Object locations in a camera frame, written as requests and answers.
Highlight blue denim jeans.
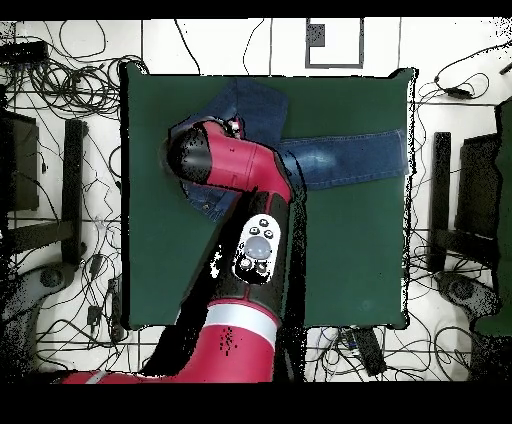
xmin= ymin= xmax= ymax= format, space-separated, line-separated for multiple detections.
xmin=167 ymin=77 xmax=410 ymax=223

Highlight dark green table cloth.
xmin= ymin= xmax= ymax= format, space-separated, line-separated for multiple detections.
xmin=119 ymin=61 xmax=419 ymax=331

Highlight black stand base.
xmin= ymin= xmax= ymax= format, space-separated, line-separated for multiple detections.
xmin=427 ymin=131 xmax=501 ymax=275
xmin=5 ymin=118 xmax=88 ymax=267

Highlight black box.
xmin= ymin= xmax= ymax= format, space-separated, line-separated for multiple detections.
xmin=454 ymin=133 xmax=501 ymax=238
xmin=0 ymin=110 xmax=40 ymax=213

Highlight black power strip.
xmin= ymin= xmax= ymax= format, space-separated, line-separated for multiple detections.
xmin=0 ymin=40 xmax=50 ymax=64
xmin=349 ymin=326 xmax=388 ymax=377
xmin=107 ymin=277 xmax=124 ymax=341

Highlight grey wheeled chair base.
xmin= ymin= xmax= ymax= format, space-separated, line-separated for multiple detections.
xmin=0 ymin=261 xmax=79 ymax=383
xmin=434 ymin=270 xmax=501 ymax=321

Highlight dark green spare cloth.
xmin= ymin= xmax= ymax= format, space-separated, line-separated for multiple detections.
xmin=473 ymin=97 xmax=512 ymax=337

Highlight grey square floor frame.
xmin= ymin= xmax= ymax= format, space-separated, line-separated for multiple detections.
xmin=304 ymin=17 xmax=366 ymax=70

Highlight black cable tangle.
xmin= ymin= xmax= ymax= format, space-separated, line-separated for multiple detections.
xmin=3 ymin=19 xmax=147 ymax=121

